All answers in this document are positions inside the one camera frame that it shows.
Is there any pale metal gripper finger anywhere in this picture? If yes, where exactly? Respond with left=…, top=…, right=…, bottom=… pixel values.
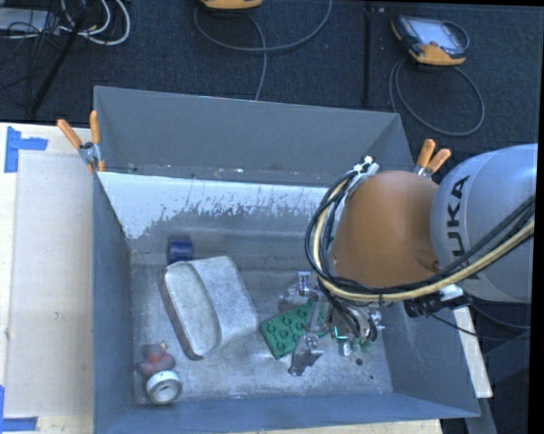
left=287, top=331, right=326, bottom=379
left=277, top=269, right=319, bottom=314

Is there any pale wood flat board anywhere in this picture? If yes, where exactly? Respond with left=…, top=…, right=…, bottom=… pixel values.
left=2, top=148, right=106, bottom=423

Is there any red-brown toy duck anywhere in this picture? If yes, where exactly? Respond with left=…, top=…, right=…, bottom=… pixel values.
left=135, top=340, right=178, bottom=380

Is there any white tape roll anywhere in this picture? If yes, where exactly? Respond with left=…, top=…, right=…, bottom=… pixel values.
left=143, top=368, right=184, bottom=407

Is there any small blue cup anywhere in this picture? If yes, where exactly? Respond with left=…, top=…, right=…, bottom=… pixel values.
left=165, top=235, right=195, bottom=267

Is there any black cylinder on white bracket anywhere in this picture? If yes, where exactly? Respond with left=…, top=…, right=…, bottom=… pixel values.
left=402, top=282, right=470, bottom=322

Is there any pale grey padded block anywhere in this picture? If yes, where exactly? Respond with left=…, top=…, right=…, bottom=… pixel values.
left=155, top=252, right=263, bottom=364

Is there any dark green flat block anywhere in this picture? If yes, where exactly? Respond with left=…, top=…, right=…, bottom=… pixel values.
left=257, top=298, right=330, bottom=362

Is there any grey metal bin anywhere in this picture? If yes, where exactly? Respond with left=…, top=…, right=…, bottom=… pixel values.
left=78, top=85, right=495, bottom=434

